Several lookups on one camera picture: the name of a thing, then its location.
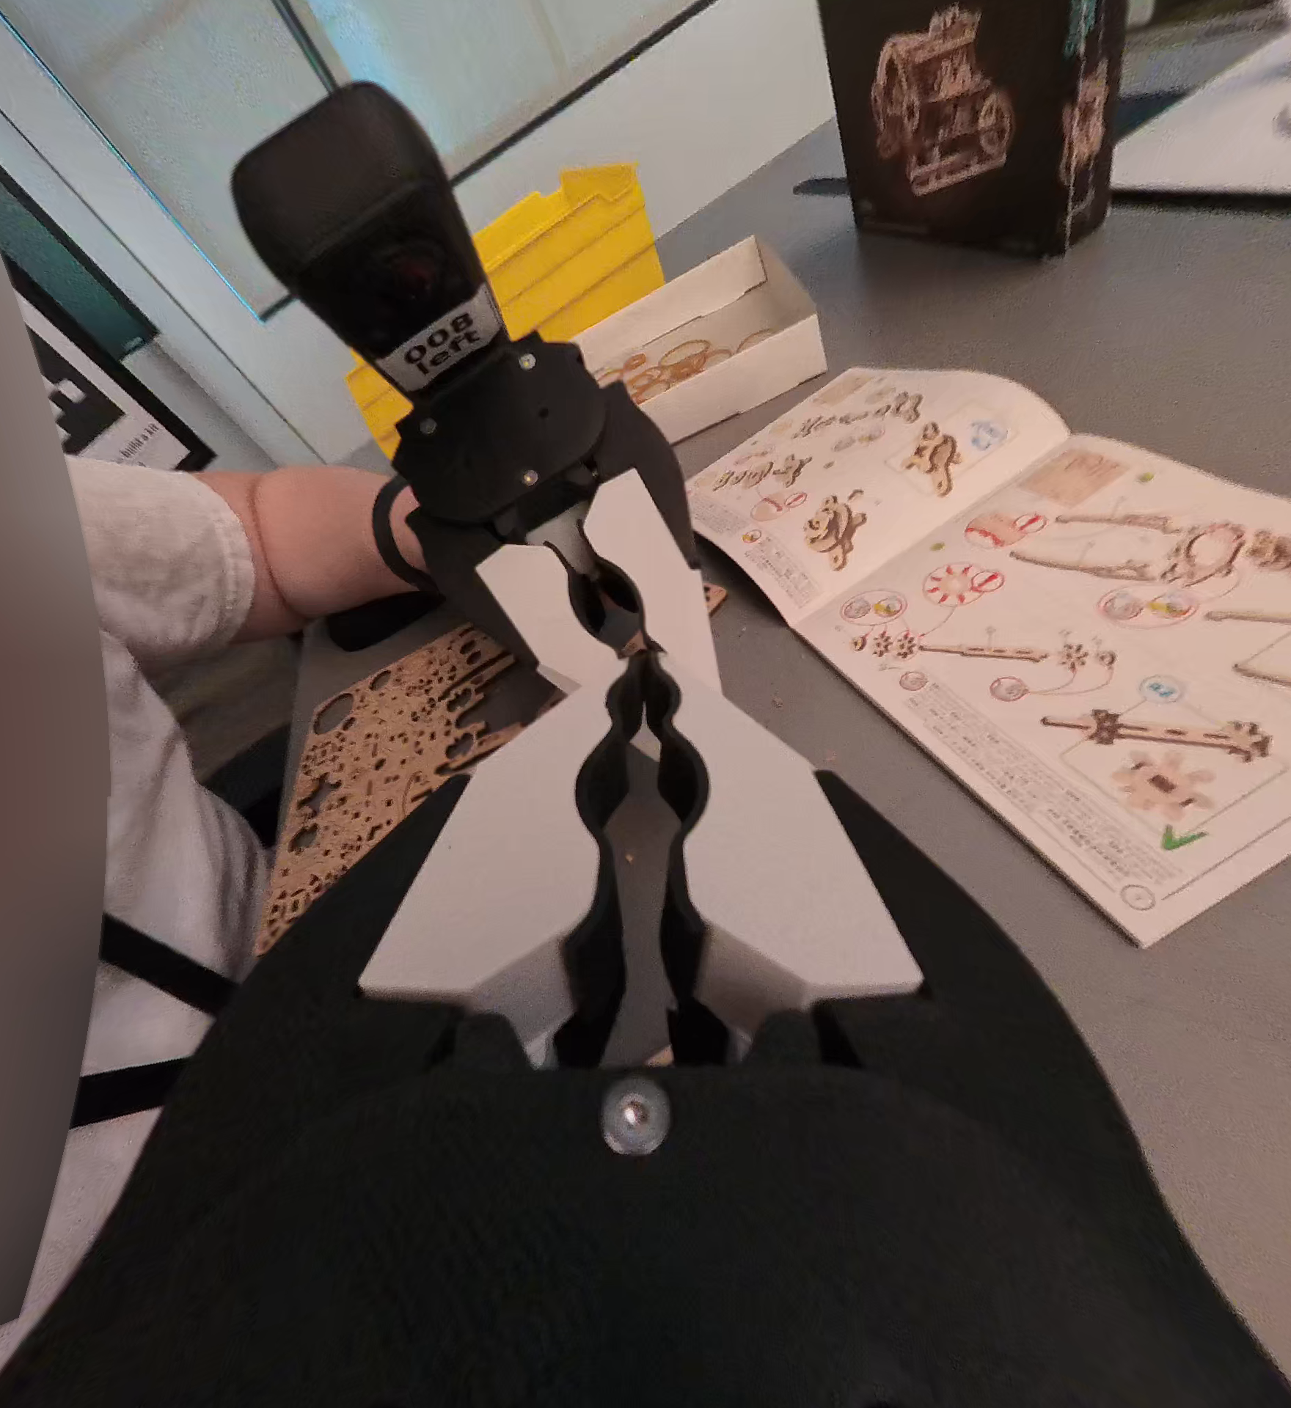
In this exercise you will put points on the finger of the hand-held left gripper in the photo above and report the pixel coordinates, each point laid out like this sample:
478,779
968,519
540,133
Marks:
542,611
657,572

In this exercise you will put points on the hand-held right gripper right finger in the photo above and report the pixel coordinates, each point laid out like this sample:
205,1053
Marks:
789,880

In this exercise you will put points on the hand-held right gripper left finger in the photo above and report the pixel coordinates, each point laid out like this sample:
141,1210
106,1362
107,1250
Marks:
492,880

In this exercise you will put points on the person's left forearm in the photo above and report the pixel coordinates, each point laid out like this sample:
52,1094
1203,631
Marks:
316,538

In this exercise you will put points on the dark model kit box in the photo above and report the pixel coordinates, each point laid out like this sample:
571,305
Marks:
965,109

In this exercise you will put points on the slotted wooden strip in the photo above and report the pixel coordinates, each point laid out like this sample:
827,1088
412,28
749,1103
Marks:
716,599

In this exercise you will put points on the cut-out plywood sheet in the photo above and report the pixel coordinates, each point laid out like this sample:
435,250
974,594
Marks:
382,748

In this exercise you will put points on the yellow plastic bin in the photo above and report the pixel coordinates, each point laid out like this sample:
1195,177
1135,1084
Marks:
580,241

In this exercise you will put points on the white cardboard box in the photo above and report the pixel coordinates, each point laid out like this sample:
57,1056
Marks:
778,352

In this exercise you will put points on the open instruction booklet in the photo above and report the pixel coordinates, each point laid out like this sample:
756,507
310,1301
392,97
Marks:
1042,704

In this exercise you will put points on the black and white marker board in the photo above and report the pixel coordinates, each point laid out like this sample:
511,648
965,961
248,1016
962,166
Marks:
107,417

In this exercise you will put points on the white sheet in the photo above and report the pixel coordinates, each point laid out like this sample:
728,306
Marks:
1207,143

